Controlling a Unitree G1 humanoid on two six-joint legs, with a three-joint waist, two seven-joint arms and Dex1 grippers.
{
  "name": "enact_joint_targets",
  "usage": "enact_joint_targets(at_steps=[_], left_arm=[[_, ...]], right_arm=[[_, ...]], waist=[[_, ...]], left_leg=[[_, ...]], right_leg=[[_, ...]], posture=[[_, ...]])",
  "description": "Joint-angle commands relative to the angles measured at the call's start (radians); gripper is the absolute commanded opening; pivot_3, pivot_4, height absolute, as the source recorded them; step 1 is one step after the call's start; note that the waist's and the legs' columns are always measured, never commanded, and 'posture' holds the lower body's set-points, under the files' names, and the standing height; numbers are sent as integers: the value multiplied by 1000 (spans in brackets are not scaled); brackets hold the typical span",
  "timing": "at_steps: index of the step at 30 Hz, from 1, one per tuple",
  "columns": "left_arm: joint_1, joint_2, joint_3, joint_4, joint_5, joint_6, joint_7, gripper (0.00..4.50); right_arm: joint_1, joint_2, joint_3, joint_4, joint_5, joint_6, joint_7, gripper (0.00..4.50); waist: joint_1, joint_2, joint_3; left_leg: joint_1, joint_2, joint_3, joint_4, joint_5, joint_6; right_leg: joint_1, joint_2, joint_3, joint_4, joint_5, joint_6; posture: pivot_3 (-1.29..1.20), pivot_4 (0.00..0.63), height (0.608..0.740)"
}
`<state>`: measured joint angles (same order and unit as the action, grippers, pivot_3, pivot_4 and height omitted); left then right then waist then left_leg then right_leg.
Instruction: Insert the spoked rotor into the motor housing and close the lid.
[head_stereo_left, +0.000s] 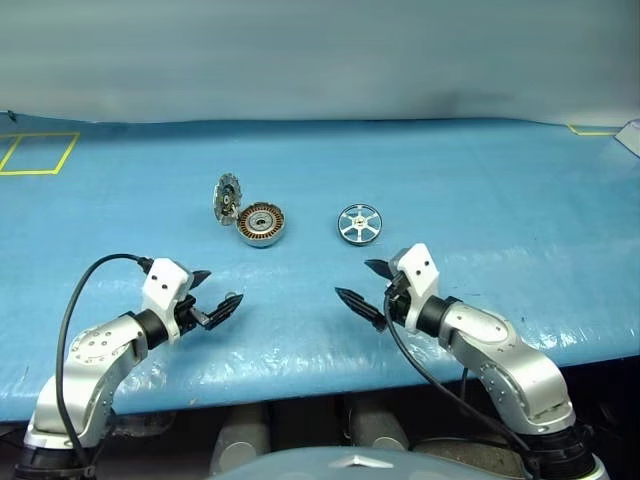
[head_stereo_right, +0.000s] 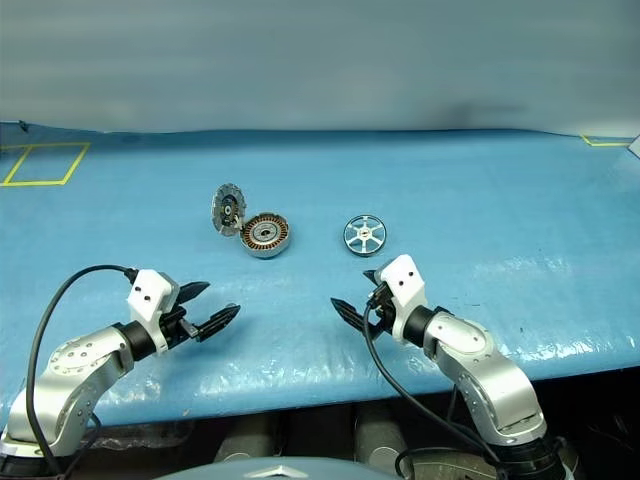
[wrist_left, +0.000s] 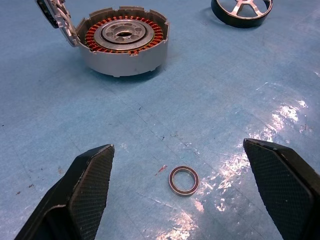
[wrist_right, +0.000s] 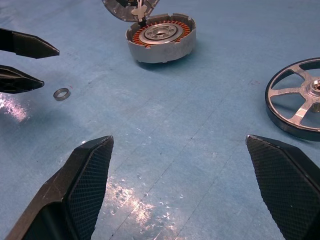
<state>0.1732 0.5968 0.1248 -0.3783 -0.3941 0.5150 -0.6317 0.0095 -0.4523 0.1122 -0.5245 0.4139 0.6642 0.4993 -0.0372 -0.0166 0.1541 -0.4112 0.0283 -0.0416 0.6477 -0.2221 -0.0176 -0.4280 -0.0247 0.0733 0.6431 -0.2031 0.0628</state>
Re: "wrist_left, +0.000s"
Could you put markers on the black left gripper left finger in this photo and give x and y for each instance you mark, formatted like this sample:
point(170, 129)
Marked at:
point(87, 190)

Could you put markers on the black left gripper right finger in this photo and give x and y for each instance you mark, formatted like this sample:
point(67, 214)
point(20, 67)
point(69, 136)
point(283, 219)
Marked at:
point(285, 190)

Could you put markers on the silver motor stator housing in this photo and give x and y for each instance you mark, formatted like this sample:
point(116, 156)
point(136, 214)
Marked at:
point(125, 62)

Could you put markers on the silver finned motor cover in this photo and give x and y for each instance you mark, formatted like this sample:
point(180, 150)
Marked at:
point(63, 27)

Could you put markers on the blue plastic table cover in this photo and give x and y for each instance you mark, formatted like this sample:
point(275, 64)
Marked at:
point(175, 105)

